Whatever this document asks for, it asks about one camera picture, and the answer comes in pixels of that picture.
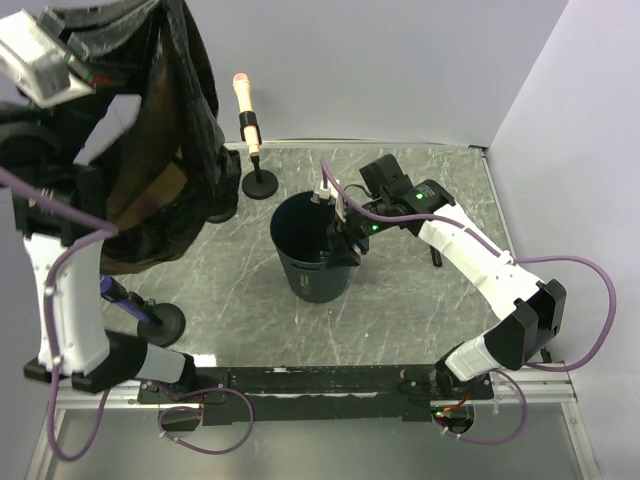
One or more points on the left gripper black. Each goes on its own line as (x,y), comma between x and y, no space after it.
(53,27)

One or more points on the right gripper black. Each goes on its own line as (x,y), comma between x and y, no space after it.
(341,255)

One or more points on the dark blue trash bin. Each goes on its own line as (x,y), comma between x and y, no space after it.
(300,232)

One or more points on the black plastic trash bag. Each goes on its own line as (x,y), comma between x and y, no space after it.
(166,171)

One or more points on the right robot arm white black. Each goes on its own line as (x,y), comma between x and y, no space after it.
(528,310)

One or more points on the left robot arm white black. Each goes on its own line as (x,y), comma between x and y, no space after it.
(60,210)

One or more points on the black bar on table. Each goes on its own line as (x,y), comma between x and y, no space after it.
(436,257)

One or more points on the black stand of pink microphone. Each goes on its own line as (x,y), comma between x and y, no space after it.
(259,184)

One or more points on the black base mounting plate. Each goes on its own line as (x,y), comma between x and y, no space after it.
(408,392)

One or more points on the pink beige microphone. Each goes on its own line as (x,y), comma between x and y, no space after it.
(249,127)

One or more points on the purple microphone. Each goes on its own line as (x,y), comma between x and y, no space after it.
(112,291)

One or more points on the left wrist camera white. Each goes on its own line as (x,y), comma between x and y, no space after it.
(38,65)

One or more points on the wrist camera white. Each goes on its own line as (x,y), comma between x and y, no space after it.
(38,65)
(325,193)

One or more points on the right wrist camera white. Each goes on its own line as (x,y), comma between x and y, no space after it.
(325,193)

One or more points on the aluminium front rail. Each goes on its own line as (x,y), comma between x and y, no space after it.
(538,387)

